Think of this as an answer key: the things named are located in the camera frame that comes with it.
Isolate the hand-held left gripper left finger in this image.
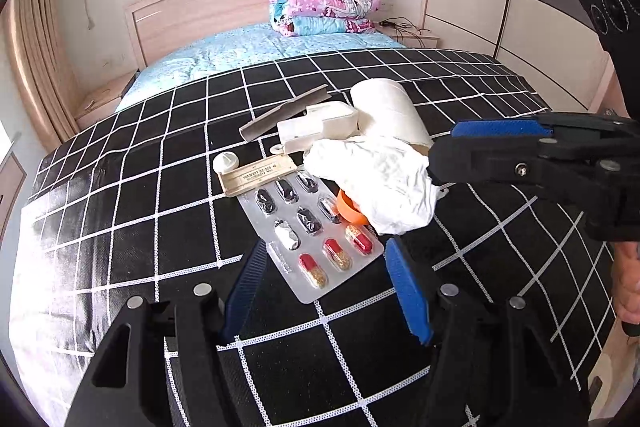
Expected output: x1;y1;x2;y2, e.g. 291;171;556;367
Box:
64;239;268;427

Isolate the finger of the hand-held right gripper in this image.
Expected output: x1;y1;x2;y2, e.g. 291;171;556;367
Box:
450;111;640;148
429;137;627;219

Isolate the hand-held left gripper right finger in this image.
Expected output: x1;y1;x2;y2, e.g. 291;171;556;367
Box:
384;237;591;427

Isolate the capsule blister pack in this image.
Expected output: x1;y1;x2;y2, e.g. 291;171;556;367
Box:
236;169;385;304

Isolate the orange plastic cap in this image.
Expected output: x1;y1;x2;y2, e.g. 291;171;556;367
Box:
336;188;369;226

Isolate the white tissue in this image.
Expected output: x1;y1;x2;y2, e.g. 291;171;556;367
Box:
302;137;443;236

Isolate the white toilet paper roll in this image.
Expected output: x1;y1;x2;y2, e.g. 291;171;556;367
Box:
349;78;435;155

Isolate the beige long box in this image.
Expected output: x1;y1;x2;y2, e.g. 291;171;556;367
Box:
220;154;300;198

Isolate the white bottle cap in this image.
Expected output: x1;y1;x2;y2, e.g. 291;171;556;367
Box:
212;153;241;175

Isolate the white plastic box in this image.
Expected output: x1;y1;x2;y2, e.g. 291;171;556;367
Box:
276;101;360;156

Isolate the grey cardboard strip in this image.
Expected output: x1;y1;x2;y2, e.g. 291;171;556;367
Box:
238;84;332;142

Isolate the person's right hand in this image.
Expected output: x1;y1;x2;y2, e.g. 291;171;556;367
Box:
611;239;640;325

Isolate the beige wardrobe with grey stripes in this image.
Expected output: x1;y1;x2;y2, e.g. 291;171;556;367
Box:
422;0;616;108

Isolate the wooden bedside table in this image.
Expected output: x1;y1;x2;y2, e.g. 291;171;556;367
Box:
377;24;441;50
75;69;138;132

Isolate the black white-grid mat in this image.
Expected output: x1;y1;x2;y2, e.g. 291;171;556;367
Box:
10;48;626;427

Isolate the light blue folded quilt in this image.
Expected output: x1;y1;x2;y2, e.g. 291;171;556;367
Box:
269;4;378;38

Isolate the pink folded quilt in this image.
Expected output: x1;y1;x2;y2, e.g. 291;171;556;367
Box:
269;0;383;20

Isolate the blue floral bed sheet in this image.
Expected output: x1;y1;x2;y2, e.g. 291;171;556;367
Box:
114;22;406;112

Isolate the wooden headboard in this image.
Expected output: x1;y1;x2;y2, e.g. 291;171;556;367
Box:
124;0;301;70

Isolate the beige curtain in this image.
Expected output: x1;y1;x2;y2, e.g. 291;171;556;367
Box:
2;0;78;152

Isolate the black cable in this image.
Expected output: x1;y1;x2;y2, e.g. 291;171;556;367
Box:
378;18;431;35

